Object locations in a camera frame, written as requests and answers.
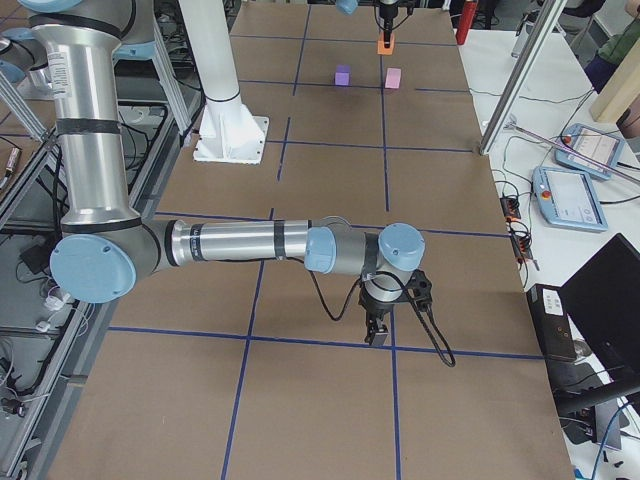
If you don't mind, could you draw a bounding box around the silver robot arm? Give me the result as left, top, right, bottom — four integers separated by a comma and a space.
26, 1, 430, 332

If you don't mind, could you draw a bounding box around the black computer box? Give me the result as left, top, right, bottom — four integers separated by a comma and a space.
526, 284, 577, 362

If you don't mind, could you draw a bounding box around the long reacher grabber tool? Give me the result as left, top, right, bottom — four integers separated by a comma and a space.
503, 121, 639, 185

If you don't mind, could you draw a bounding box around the black monitor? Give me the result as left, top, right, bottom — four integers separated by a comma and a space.
556, 233, 639, 415

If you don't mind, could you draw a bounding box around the near blue teach pendant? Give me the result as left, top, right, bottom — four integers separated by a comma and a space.
532, 166, 608, 233

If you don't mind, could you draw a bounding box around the far blue teach pendant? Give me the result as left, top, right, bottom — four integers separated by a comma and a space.
555, 123, 623, 180

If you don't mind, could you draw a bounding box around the blue teach pendant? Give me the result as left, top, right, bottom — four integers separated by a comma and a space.
555, 123, 623, 180
532, 166, 608, 233

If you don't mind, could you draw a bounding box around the aluminium frame post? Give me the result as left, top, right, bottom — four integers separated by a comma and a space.
479, 0, 567, 155

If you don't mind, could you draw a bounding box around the light pink foam block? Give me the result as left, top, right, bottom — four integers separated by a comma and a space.
384, 67, 402, 90

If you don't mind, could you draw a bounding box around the red cylinder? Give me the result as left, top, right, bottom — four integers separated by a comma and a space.
456, 0, 477, 46

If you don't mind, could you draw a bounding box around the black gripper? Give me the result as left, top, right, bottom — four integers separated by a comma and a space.
379, 2, 398, 37

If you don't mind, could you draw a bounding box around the orange foam block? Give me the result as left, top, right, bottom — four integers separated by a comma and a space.
377, 32, 395, 56

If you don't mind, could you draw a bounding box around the dark purple foam block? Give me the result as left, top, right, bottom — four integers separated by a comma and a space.
334, 64, 351, 86

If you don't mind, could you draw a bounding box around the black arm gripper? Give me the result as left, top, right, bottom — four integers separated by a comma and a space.
358, 285, 400, 325

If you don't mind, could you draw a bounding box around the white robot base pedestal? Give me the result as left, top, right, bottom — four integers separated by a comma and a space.
193, 97, 270, 164

